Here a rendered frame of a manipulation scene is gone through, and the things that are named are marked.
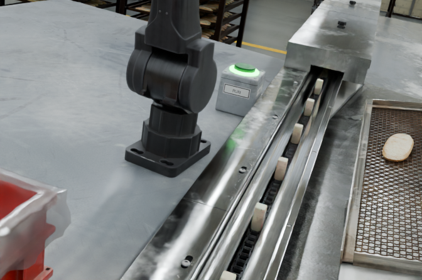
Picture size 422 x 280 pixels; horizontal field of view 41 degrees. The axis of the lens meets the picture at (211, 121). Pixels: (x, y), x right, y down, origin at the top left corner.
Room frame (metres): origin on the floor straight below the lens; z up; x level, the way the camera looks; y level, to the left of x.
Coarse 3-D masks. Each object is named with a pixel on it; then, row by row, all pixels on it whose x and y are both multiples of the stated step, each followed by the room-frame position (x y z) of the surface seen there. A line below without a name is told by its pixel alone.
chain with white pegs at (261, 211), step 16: (320, 80) 1.10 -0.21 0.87; (304, 112) 0.96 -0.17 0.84; (304, 128) 0.90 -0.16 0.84; (288, 160) 0.76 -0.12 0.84; (272, 192) 0.65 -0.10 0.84; (256, 208) 0.56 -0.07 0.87; (256, 224) 0.55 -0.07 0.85; (256, 240) 0.53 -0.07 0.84; (240, 256) 0.50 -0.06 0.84; (224, 272) 0.43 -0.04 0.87; (240, 272) 0.48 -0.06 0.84
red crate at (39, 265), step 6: (42, 252) 0.43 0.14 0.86; (42, 258) 0.43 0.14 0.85; (36, 264) 0.42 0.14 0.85; (42, 264) 0.43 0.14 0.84; (18, 270) 0.39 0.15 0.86; (24, 270) 0.39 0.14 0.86; (30, 270) 0.41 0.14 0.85; (36, 270) 0.42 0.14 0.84; (42, 270) 0.43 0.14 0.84; (48, 270) 0.43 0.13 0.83; (6, 276) 0.38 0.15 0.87; (12, 276) 0.39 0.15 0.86; (18, 276) 0.39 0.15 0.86; (24, 276) 0.39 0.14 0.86; (30, 276) 0.41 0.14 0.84; (36, 276) 0.42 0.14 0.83; (42, 276) 0.42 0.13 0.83; (48, 276) 0.43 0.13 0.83
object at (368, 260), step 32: (384, 128) 0.82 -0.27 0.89; (384, 160) 0.70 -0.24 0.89; (416, 160) 0.70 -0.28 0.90; (352, 192) 0.59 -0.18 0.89; (384, 192) 0.60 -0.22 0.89; (352, 224) 0.52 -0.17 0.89; (416, 224) 0.53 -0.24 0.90; (352, 256) 0.46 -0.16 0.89; (384, 256) 0.44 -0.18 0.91; (416, 256) 0.46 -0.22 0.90
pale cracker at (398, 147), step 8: (392, 136) 0.76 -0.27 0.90; (400, 136) 0.76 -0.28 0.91; (408, 136) 0.76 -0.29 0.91; (384, 144) 0.74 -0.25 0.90; (392, 144) 0.73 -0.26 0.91; (400, 144) 0.73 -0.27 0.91; (408, 144) 0.73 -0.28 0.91; (384, 152) 0.71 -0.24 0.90; (392, 152) 0.70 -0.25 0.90; (400, 152) 0.70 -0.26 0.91; (408, 152) 0.71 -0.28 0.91; (392, 160) 0.69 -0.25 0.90; (400, 160) 0.69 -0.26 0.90
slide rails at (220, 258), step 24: (312, 72) 1.22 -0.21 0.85; (336, 72) 1.25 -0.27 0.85; (288, 120) 0.90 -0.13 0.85; (312, 120) 0.92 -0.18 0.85; (312, 144) 0.81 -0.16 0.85; (264, 168) 0.70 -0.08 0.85; (288, 168) 0.71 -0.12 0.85; (288, 192) 0.64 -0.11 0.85; (240, 216) 0.56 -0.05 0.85; (240, 240) 0.51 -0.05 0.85; (264, 240) 0.52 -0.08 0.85; (216, 264) 0.47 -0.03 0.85; (264, 264) 0.48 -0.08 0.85
